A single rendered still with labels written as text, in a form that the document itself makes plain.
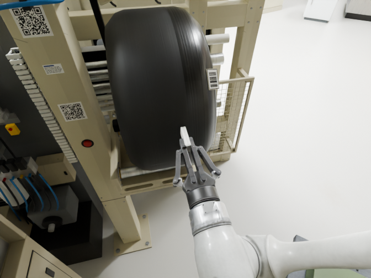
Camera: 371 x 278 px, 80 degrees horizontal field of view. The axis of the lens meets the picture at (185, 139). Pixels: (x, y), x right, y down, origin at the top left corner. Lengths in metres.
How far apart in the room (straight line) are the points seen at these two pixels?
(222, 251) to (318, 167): 2.09
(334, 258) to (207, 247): 0.23
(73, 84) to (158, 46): 0.31
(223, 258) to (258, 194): 1.63
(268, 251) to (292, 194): 1.61
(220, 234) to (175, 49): 0.48
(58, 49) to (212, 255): 0.65
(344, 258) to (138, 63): 0.61
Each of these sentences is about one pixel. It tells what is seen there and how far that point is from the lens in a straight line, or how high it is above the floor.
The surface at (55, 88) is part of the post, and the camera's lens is 0.82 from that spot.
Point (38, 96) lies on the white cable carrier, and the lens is 0.87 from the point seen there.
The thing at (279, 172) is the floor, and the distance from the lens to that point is 2.28.
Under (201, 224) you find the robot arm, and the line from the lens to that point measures 0.50.
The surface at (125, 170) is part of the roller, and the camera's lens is 1.01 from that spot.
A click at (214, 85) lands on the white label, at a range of 0.67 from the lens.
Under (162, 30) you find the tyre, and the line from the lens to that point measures 0.71.
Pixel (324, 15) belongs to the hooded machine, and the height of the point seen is 0.14.
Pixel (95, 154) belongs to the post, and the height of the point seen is 0.99.
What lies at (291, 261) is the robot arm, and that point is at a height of 1.17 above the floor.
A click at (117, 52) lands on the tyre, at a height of 1.44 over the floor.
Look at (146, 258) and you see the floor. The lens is 1.80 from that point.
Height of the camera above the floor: 1.70
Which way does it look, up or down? 45 degrees down
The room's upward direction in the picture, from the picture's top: straight up
